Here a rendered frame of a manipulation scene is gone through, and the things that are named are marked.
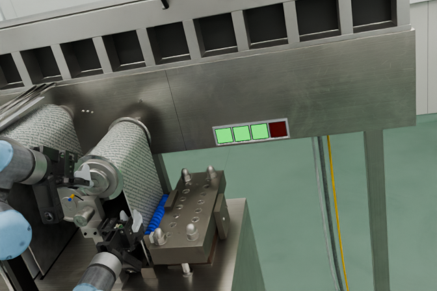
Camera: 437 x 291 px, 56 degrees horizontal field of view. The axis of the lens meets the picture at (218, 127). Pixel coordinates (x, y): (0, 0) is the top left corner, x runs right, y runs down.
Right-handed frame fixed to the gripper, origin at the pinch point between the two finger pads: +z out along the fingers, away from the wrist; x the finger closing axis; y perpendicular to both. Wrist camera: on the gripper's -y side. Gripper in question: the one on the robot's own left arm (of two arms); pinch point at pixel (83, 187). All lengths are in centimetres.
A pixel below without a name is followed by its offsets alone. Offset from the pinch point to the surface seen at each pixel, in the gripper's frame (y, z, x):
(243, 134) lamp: 18, 32, -39
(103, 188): -0.2, 3.2, -3.9
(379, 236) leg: -17, 84, -82
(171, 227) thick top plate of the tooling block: -11.1, 21.4, -16.6
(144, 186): 2.0, 20.6, -8.4
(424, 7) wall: 154, 223, -158
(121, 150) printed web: 10.9, 7.4, -7.1
